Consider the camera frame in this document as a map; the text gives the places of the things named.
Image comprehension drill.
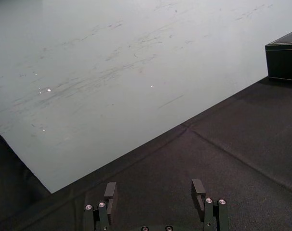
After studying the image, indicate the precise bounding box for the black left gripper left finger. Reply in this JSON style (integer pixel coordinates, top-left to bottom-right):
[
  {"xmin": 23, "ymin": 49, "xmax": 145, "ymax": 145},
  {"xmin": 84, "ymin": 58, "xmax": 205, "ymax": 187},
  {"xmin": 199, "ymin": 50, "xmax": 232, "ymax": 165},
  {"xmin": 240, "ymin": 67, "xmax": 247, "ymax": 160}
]
[{"xmin": 84, "ymin": 181, "xmax": 118, "ymax": 231}]

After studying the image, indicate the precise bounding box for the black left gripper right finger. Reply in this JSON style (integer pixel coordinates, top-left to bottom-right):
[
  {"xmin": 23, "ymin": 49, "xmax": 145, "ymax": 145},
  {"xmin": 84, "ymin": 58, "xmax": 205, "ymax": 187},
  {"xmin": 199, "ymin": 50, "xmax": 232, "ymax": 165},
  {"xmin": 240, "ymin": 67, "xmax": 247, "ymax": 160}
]
[{"xmin": 191, "ymin": 179, "xmax": 229, "ymax": 231}]

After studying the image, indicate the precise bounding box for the black table cloth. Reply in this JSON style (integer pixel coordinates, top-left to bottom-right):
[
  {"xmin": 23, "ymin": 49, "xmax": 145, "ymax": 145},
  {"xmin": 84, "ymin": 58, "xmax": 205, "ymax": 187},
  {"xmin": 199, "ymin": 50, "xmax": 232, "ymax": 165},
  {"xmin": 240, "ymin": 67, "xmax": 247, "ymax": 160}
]
[{"xmin": 0, "ymin": 78, "xmax": 292, "ymax": 231}]

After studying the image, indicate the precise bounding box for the black stitched box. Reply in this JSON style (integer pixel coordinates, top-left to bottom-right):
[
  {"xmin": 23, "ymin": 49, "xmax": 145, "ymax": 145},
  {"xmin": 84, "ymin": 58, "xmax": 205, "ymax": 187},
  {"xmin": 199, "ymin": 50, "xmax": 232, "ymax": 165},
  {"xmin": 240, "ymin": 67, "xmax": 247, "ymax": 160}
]
[{"xmin": 265, "ymin": 30, "xmax": 292, "ymax": 82}]

